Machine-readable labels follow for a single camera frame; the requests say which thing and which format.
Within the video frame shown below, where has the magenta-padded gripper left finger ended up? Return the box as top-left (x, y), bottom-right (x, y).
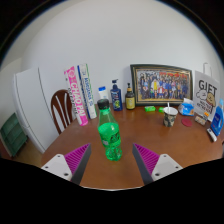
top-left (40, 142), bottom-right (93, 186)

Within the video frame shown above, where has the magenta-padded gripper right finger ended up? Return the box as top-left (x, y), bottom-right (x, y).
top-left (131, 143), bottom-right (184, 186)

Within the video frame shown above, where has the green plastic drink bottle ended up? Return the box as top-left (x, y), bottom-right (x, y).
top-left (96, 98), bottom-right (123, 162)

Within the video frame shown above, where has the patterned paper cup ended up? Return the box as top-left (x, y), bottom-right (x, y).
top-left (162, 106), bottom-right (179, 128)

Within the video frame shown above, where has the flat round red coaster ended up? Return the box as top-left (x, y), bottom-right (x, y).
top-left (180, 117), bottom-right (193, 128)

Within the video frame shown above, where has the green plastic crate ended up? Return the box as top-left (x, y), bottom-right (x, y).
top-left (0, 112), bottom-right (29, 158)

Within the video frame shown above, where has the small white device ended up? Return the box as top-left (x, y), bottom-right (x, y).
top-left (206, 127), bottom-right (218, 143)

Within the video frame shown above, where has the small patterned packet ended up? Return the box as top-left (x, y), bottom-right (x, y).
top-left (194, 114), bottom-right (208, 126)

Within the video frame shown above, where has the dark wooden chair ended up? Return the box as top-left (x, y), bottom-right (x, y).
top-left (50, 89), bottom-right (77, 135)

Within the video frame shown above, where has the blue tissue pack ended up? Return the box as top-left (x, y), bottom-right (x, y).
top-left (177, 97), bottom-right (195, 117)

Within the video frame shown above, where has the white cabinet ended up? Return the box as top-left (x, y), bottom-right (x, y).
top-left (12, 66), bottom-right (61, 154)

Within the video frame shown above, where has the blue mouthwash bottle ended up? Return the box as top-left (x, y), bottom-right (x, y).
top-left (209, 98), bottom-right (224, 137)

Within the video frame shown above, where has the long pink printed box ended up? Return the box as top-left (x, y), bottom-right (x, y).
top-left (63, 65), bottom-right (90, 127)

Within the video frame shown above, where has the brown pump bottle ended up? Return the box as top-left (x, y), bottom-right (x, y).
top-left (124, 82), bottom-right (136, 111)

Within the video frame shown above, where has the long white printed box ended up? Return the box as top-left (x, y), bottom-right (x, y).
top-left (77, 63), bottom-right (98, 120)

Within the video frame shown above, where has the framed cartoon group picture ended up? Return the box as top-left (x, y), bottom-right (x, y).
top-left (129, 63), bottom-right (194, 107)

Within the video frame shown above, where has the blue pump bottle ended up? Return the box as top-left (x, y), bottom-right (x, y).
top-left (110, 79), bottom-right (124, 112)

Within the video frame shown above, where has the white printed gift bag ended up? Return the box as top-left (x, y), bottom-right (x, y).
top-left (193, 62), bottom-right (222, 123)

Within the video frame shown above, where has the white bottle with blue cap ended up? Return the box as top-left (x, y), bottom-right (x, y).
top-left (97, 86), bottom-right (110, 101)

